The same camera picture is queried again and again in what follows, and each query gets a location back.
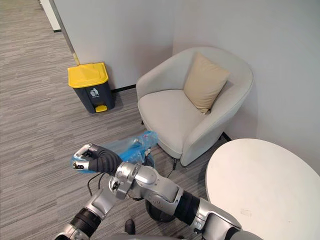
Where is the beige cushion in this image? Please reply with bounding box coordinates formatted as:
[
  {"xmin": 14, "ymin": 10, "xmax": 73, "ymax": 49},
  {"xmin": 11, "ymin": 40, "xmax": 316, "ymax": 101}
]
[{"xmin": 183, "ymin": 51, "xmax": 231, "ymax": 115}]

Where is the dark robot foot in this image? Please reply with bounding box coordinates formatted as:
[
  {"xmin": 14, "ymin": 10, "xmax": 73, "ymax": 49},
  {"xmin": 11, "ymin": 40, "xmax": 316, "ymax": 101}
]
[{"xmin": 124, "ymin": 219, "xmax": 136, "ymax": 235}]

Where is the grey pedal trash can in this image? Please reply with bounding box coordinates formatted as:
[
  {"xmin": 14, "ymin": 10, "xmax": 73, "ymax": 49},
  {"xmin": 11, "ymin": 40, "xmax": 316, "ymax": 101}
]
[{"xmin": 67, "ymin": 61, "xmax": 113, "ymax": 115}]

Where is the white round tea table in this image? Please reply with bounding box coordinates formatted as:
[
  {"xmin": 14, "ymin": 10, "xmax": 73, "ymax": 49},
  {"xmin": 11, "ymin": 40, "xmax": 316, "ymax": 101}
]
[{"xmin": 205, "ymin": 138, "xmax": 320, "ymax": 240}]

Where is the light grey armchair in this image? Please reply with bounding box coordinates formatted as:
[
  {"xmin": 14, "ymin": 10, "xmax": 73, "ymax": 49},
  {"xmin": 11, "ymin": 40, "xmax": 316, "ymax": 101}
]
[{"xmin": 135, "ymin": 46, "xmax": 255, "ymax": 168}]

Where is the blue plastic rubbish bag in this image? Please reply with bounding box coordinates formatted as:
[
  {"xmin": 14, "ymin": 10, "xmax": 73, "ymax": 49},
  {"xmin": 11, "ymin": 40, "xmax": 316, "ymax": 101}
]
[{"xmin": 68, "ymin": 129, "xmax": 160, "ymax": 176}]

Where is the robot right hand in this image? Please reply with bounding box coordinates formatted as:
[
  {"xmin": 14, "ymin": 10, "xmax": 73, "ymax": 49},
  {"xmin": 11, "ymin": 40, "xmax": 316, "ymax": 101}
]
[{"xmin": 72, "ymin": 143, "xmax": 122, "ymax": 175}]

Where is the grey robot torso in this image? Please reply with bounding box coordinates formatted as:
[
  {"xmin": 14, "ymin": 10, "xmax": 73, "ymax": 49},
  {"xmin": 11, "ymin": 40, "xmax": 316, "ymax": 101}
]
[{"xmin": 117, "ymin": 232, "xmax": 208, "ymax": 240}]

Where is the black floor cable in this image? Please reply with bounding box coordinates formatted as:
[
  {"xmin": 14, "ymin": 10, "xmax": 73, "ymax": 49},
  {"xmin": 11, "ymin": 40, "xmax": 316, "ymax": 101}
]
[{"xmin": 165, "ymin": 158, "xmax": 182, "ymax": 178}]

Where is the yellow trash can lid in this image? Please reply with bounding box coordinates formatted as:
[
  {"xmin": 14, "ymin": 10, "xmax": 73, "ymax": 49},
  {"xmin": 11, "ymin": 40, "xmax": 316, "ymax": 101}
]
[{"xmin": 67, "ymin": 61, "xmax": 109, "ymax": 89}]

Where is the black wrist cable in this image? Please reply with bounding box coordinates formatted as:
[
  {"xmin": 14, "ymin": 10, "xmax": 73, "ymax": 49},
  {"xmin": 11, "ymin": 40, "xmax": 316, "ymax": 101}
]
[
  {"xmin": 86, "ymin": 171, "xmax": 107, "ymax": 199},
  {"xmin": 144, "ymin": 148, "xmax": 157, "ymax": 174}
]

